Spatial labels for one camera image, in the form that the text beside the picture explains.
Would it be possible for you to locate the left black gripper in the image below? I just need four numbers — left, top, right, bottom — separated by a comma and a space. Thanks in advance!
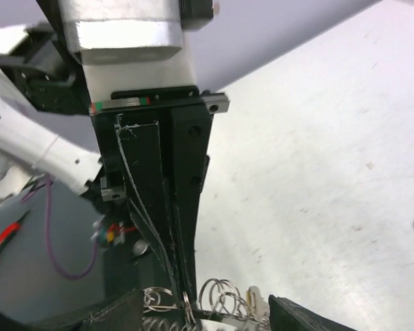
37, 1, 219, 114

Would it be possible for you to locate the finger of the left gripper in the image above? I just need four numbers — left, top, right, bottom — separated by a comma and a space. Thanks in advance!
169, 107, 213, 303
115, 115, 177, 298

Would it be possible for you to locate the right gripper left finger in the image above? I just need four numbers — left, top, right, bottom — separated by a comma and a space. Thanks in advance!
30, 289, 144, 330

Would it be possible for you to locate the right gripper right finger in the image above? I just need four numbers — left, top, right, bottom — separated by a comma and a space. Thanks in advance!
268, 295, 355, 331

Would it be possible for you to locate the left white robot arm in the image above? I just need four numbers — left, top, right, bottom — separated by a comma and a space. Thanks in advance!
0, 1, 230, 303

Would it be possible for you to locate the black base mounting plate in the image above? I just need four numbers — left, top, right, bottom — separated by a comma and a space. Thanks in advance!
82, 170, 173, 298

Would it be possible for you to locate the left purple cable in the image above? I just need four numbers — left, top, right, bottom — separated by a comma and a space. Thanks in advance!
20, 174, 101, 280

